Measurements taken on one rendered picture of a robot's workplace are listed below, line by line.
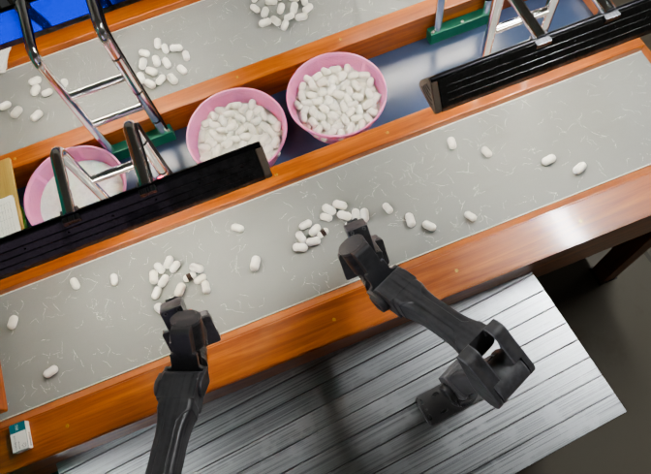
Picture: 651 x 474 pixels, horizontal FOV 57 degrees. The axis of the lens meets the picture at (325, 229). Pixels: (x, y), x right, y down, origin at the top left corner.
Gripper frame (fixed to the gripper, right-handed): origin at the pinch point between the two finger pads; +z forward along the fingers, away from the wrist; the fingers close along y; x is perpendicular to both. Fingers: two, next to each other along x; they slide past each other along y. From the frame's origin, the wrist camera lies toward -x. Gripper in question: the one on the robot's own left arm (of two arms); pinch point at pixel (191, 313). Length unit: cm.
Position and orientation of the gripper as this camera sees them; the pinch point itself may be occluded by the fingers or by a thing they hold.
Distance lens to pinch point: 134.5
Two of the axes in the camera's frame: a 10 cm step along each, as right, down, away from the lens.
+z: -2.1, -4.0, 8.9
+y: -9.3, 3.6, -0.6
